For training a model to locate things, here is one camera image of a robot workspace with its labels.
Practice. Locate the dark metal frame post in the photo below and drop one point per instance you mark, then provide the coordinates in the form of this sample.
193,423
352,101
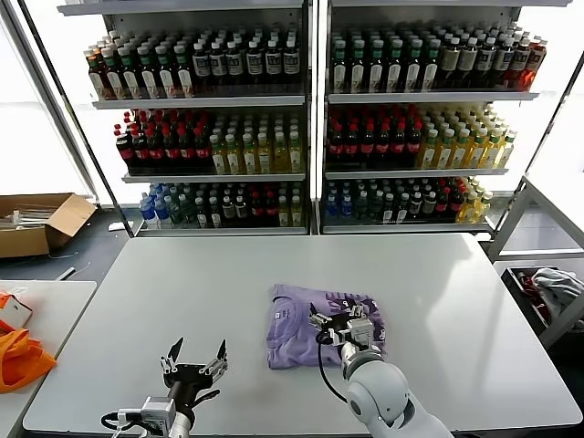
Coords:
554,117
75,119

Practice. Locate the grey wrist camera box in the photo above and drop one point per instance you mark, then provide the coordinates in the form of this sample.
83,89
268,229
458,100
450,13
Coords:
157,408
360,328

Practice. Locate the open cardboard box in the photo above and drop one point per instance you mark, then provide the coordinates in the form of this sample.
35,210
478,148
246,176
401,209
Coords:
27,242

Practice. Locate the yellow juice bottle green cap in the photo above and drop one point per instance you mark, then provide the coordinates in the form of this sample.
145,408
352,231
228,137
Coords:
249,159
461,155
233,159
281,159
264,159
218,159
445,155
476,154
492,154
506,153
296,157
429,155

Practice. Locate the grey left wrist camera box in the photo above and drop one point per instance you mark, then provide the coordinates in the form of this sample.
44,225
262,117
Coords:
157,408

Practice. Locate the purple t-shirt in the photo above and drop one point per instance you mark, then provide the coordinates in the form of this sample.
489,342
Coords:
292,337

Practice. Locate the small white floor object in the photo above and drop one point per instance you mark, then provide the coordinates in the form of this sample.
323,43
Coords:
119,226

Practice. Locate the metal beverage shelving unit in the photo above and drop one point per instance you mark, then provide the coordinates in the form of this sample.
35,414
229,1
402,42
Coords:
201,101
433,96

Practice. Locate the white and orange carton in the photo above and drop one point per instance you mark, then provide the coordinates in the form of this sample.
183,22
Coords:
16,312

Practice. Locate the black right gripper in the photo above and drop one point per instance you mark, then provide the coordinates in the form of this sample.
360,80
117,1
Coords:
335,328

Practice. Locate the orange fabric bag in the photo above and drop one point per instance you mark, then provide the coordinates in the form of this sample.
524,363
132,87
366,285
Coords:
18,360

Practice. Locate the dark tea bottle green cap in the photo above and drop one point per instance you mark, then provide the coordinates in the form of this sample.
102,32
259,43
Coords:
185,82
413,73
113,82
395,73
339,73
149,82
357,73
377,73
167,82
430,73
131,82

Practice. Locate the small grey floor strip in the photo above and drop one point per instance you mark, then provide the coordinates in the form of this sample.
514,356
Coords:
68,272

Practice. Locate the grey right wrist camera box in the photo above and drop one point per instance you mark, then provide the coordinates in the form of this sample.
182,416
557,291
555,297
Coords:
360,328

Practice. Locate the grey garment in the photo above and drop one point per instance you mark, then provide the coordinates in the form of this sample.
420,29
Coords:
559,292

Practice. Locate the grey metal frame table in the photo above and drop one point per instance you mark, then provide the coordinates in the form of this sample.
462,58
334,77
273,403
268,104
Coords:
506,219

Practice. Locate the red garment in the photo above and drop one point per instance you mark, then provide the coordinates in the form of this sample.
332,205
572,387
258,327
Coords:
529,283

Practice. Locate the black clothes bin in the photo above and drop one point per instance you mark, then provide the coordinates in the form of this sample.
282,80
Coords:
524,296

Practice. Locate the cola bottle red cap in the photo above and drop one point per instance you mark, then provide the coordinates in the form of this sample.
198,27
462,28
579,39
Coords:
171,153
186,152
398,146
367,146
414,146
124,153
351,146
382,146
155,153
202,152
336,146
140,153

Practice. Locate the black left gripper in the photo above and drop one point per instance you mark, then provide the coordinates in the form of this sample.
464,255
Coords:
187,376

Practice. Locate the dark drink bottle pale label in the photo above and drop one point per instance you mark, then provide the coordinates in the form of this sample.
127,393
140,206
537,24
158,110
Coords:
235,65
254,64
450,59
291,63
273,64
503,58
487,57
218,65
201,66
467,59

